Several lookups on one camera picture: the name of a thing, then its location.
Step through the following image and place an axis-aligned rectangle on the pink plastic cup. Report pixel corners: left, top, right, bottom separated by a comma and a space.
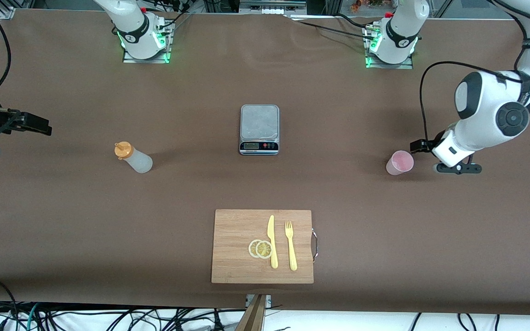
386, 150, 415, 176

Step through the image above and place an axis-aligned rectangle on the translucent sauce bottle orange cap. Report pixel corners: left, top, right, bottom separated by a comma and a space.
114, 141, 154, 174

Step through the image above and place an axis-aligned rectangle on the brown table cover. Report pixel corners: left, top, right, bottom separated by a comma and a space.
0, 8, 530, 316

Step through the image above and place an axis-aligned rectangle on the silver digital kitchen scale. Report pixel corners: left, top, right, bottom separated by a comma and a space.
239, 104, 280, 156

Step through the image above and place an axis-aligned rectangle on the yellow plastic fork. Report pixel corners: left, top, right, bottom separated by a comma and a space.
285, 221, 298, 271

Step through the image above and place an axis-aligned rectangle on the yellow plastic knife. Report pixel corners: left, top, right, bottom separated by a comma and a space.
267, 215, 279, 269

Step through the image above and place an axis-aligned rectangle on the white power strip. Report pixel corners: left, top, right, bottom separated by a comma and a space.
240, 0, 307, 14

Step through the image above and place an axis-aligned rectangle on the bamboo cutting board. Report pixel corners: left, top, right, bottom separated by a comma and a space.
211, 209, 314, 284

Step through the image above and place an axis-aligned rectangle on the wooden beam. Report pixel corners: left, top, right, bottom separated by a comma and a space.
235, 294, 265, 331

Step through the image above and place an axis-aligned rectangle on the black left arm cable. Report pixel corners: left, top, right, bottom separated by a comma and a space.
420, 61, 530, 143

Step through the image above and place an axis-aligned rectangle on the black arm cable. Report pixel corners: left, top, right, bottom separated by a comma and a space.
0, 21, 12, 96
420, 61, 530, 143

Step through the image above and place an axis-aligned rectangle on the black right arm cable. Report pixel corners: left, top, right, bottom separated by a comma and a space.
0, 21, 12, 96

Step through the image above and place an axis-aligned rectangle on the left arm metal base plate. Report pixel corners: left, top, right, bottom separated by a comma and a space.
365, 44, 414, 69

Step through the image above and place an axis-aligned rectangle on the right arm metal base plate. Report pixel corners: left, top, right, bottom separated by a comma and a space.
122, 21, 173, 64

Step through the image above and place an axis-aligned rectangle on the black base cable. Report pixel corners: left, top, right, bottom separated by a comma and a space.
285, 15, 378, 40

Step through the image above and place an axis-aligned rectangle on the teal floor cable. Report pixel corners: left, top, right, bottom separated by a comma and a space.
26, 302, 40, 331

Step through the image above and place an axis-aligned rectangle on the metal beam bracket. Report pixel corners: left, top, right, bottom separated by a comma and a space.
246, 294, 272, 308

